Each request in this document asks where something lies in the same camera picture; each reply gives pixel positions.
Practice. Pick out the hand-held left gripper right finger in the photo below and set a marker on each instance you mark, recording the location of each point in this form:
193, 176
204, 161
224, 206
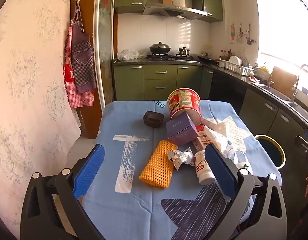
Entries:
220, 170

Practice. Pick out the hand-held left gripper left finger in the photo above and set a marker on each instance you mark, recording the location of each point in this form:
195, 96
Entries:
90, 165

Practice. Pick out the white pill bottle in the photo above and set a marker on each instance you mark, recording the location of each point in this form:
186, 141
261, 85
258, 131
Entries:
202, 170

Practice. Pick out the clear plastic bottle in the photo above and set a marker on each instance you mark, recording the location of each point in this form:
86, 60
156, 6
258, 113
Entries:
230, 151

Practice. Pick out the red and white carton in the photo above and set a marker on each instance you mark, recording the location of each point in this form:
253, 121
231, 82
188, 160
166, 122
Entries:
205, 138

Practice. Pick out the white paper towel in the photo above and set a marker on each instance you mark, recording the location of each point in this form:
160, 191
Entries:
218, 135

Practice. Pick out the yellow rimmed trash bin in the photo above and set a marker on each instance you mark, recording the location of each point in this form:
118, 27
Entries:
271, 150

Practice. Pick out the purple cardboard box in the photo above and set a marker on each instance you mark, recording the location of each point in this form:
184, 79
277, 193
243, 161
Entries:
181, 130

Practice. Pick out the yellow foam net sleeve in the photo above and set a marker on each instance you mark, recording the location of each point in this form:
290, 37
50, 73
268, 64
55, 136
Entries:
156, 165

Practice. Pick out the red instant noodle cup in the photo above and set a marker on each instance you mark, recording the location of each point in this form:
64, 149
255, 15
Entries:
184, 102

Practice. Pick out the black plastic tray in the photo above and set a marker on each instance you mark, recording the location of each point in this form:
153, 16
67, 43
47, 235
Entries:
153, 119

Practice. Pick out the tall steel faucet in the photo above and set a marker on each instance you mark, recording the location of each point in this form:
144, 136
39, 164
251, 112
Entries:
296, 87

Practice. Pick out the steel sink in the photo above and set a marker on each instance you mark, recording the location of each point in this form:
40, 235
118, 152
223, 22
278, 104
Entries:
276, 92

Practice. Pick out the blue printed tablecloth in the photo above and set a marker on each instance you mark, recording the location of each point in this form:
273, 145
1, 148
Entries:
134, 120

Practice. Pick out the wooden cutting board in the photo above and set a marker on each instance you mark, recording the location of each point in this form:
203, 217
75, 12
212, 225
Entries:
283, 78

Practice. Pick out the small steel faucet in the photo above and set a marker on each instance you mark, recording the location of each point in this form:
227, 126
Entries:
270, 78

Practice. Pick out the black built-in appliance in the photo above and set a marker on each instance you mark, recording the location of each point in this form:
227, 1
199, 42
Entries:
226, 90

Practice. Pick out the pink cloth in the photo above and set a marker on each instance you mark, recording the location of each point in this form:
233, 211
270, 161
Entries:
253, 79

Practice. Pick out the green base cabinets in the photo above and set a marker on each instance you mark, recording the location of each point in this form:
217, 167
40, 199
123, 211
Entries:
129, 82

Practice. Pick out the white dish rack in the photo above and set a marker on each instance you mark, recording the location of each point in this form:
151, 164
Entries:
240, 69

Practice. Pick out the white mug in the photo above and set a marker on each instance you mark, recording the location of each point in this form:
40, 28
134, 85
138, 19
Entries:
220, 64

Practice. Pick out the stack of white plates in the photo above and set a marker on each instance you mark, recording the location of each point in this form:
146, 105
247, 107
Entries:
234, 60

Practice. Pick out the black pan with lid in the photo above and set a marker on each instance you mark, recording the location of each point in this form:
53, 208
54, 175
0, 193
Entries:
204, 58

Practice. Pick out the dark stone countertop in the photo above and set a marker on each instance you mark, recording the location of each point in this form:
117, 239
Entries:
141, 62

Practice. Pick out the row of sauce bottles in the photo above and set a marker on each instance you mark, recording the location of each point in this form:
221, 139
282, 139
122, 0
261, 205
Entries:
225, 55

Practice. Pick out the clear plastic bag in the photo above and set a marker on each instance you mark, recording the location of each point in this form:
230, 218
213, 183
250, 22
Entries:
127, 55

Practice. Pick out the gas stove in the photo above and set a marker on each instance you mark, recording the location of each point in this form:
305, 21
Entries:
169, 58

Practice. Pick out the sliding glass door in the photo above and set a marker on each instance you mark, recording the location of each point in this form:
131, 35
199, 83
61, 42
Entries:
105, 42

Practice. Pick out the dark metal kettle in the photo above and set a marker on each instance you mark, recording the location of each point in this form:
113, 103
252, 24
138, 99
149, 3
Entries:
184, 52

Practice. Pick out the window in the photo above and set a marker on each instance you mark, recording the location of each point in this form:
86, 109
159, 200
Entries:
283, 17

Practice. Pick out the black wok with lid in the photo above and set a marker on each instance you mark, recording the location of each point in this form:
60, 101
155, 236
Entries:
160, 48

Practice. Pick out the steel range hood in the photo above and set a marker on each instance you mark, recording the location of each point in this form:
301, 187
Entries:
174, 11

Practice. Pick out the hanging wall strip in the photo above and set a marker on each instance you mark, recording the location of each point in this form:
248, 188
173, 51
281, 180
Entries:
233, 32

